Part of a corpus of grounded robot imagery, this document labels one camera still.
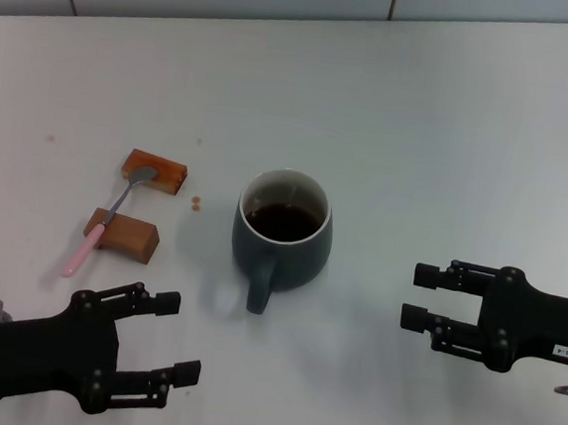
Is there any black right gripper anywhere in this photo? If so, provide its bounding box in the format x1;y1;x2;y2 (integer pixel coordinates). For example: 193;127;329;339
397;255;568;380

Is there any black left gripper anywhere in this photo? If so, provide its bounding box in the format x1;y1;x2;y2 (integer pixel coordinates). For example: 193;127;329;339
0;269;183;422

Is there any pink handled metal spoon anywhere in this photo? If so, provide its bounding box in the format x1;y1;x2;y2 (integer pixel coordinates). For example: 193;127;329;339
60;159;160;286

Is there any grey ceramic mug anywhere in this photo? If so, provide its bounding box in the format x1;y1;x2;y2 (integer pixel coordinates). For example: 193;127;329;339
225;162;340;322

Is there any brown arched wooden block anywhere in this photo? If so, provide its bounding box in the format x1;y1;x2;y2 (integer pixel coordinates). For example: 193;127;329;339
80;205;164;267

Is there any stained orange wooden block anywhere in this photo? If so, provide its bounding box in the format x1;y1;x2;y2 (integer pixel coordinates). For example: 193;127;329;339
118;147;190;199

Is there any dark coffee liquid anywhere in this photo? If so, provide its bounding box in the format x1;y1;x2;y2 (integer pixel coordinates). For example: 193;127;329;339
241;199;326;247

